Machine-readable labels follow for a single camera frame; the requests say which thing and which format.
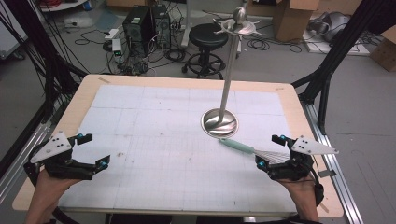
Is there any black round stool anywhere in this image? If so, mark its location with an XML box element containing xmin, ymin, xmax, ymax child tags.
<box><xmin>181</xmin><ymin>22</ymin><xmax>230</xmax><ymax>80</ymax></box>

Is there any black metal frame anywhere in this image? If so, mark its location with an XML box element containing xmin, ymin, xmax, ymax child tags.
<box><xmin>291</xmin><ymin>0</ymin><xmax>396</xmax><ymax>135</ymax></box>
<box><xmin>2</xmin><ymin>0</ymin><xmax>89</xmax><ymax>108</ymax></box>

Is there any white grid mat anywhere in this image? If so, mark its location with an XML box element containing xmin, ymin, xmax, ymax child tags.
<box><xmin>58</xmin><ymin>84</ymin><xmax>297</xmax><ymax>213</ymax></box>

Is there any aluminium rail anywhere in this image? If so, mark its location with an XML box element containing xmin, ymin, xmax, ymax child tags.
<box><xmin>299</xmin><ymin>102</ymin><xmax>364</xmax><ymax>224</ymax></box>
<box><xmin>0</xmin><ymin>119</ymin><xmax>62</xmax><ymax>204</ymax></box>

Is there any small cardboard box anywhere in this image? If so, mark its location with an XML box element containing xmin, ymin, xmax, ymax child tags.
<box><xmin>369</xmin><ymin>25</ymin><xmax>396</xmax><ymax>73</ymax></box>

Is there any whisk with mint green handle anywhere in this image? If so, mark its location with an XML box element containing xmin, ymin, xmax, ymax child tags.
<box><xmin>219</xmin><ymin>137</ymin><xmax>292</xmax><ymax>165</ymax></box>

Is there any person's right hand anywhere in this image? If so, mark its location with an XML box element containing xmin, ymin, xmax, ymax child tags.
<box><xmin>275</xmin><ymin>176</ymin><xmax>318</xmax><ymax>207</ymax></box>

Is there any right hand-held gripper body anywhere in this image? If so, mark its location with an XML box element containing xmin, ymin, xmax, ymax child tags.
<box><xmin>266</xmin><ymin>134</ymin><xmax>340</xmax><ymax>182</ymax></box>

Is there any white power strip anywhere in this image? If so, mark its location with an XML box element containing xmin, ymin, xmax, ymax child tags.
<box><xmin>104</xmin><ymin>28</ymin><xmax>120</xmax><ymax>41</ymax></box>

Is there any person's left hand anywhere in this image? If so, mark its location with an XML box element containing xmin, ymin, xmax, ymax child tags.
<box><xmin>35</xmin><ymin>169</ymin><xmax>82</xmax><ymax>202</ymax></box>

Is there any white round table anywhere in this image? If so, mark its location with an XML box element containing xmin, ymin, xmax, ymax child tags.
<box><xmin>39</xmin><ymin>0</ymin><xmax>89</xmax><ymax>13</ymax></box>

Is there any grey metal pole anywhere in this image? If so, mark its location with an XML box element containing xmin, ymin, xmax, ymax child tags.
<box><xmin>181</xmin><ymin>0</ymin><xmax>193</xmax><ymax>49</ymax></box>

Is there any silver metal hanging stand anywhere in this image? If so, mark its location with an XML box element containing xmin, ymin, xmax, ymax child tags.
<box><xmin>200</xmin><ymin>6</ymin><xmax>264</xmax><ymax>139</ymax></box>

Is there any white device with green display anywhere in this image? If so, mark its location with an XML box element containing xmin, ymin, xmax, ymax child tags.
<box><xmin>111</xmin><ymin>38</ymin><xmax>124</xmax><ymax>63</ymax></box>

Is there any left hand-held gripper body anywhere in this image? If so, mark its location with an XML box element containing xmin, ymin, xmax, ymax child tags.
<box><xmin>23</xmin><ymin>131</ymin><xmax>95</xmax><ymax>188</ymax></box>

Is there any black computer tower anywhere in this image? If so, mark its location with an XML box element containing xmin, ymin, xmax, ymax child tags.
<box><xmin>121</xmin><ymin>5</ymin><xmax>154</xmax><ymax>58</ymax></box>
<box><xmin>151</xmin><ymin>4</ymin><xmax>173</xmax><ymax>49</ymax></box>

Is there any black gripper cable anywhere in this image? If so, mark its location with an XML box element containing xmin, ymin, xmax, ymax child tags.
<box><xmin>306</xmin><ymin>154</ymin><xmax>326</xmax><ymax>207</ymax></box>

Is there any coiled black floor cable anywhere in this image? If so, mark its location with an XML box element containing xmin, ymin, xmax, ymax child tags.
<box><xmin>247</xmin><ymin>37</ymin><xmax>271</xmax><ymax>51</ymax></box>

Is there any large cardboard box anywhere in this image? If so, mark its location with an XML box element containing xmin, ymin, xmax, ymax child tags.
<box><xmin>273</xmin><ymin>0</ymin><xmax>320</xmax><ymax>43</ymax></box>

